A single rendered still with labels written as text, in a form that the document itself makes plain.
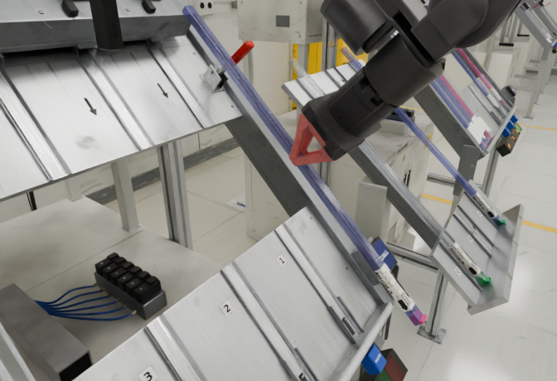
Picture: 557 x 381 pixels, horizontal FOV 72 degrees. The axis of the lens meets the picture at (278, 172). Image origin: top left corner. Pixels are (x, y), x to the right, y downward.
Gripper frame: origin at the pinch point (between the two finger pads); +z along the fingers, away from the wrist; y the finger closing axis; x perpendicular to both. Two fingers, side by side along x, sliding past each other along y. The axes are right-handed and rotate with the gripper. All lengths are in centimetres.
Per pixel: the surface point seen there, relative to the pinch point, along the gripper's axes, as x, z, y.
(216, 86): -17.7, 9.0, -4.8
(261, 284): 10.4, 10.4, 8.6
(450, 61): -27, 93, -439
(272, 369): 18.6, 10.5, 14.1
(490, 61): 0, 62, -439
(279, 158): -2.8, 9.6, -7.6
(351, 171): 6, 51, -85
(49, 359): 2.0, 40.4, 26.0
